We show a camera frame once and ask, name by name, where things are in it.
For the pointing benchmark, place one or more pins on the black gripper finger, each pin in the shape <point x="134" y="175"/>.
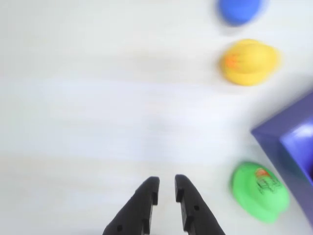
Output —
<point x="198" y="215"/>
<point x="137" y="210"/>

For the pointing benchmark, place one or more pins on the green rubber duck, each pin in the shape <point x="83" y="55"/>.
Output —
<point x="256" y="195"/>

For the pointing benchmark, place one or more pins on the blue rectangular box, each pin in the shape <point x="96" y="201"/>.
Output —
<point x="288" y="156"/>

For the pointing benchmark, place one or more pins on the yellow rubber duck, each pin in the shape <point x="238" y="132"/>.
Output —
<point x="249" y="63"/>

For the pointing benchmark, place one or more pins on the blue rubber duck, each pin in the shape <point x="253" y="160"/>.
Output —
<point x="239" y="11"/>

